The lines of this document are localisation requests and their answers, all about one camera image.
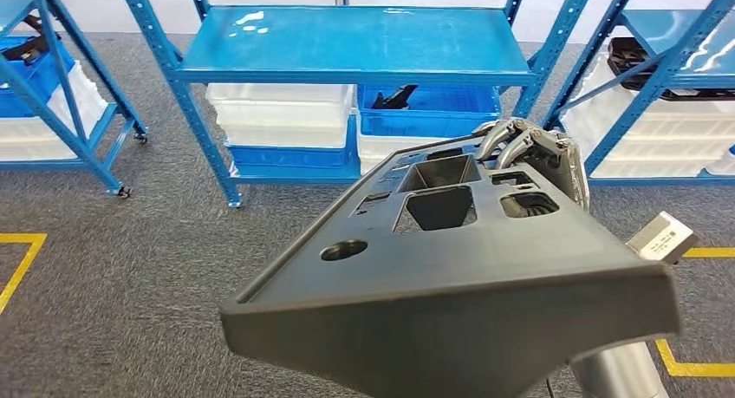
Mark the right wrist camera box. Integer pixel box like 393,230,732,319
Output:
626,211,697,266

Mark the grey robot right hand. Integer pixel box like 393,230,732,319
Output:
472,117,592,213

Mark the black plastic panel part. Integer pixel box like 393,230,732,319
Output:
219,136,683,398

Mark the blue metal shelf rack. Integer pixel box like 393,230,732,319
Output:
116,0,596,208
0,0,148,200
541,0,735,188

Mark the white plastic crate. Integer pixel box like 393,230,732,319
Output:
559,53,735,179
205,82,356,130
0,59,110,162
220,122,353,151
356,110,478,175

